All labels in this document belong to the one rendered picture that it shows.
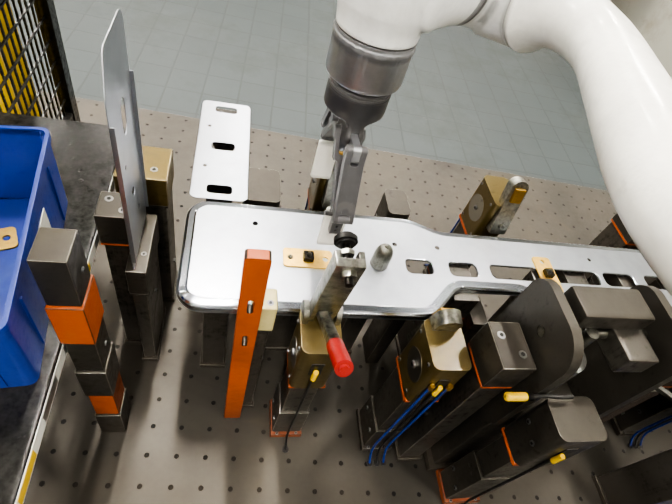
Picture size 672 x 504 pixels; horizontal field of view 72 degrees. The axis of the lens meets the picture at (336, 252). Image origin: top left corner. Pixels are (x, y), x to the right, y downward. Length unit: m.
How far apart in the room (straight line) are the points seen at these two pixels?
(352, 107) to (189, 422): 0.66
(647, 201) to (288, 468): 0.77
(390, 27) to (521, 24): 0.13
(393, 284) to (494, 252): 0.24
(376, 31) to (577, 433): 0.55
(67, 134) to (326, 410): 0.70
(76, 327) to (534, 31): 0.59
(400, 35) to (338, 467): 0.75
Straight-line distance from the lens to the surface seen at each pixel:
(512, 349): 0.66
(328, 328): 0.59
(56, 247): 0.54
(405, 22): 0.48
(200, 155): 0.93
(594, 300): 0.69
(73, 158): 0.89
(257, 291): 0.57
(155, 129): 1.48
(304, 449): 0.96
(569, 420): 0.72
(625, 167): 0.33
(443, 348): 0.68
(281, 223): 0.82
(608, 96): 0.39
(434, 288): 0.82
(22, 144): 0.76
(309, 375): 0.69
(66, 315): 0.60
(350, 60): 0.51
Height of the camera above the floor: 1.61
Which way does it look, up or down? 49 degrees down
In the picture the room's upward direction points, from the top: 20 degrees clockwise
